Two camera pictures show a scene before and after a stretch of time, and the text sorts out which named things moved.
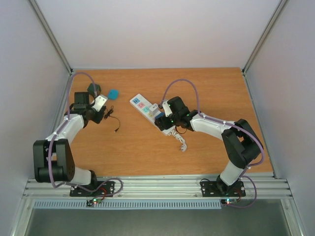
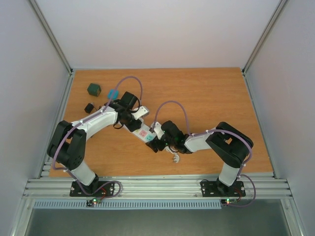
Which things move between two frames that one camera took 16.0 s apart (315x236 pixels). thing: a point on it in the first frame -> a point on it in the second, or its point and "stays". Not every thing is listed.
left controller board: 90,202 stays
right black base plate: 210,189 stays
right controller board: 228,201 stays
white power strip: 142,105 -> 143,132
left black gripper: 98,119 -> 134,127
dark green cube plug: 90,89 stays
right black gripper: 162,124 -> 156,146
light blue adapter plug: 113,94 stays
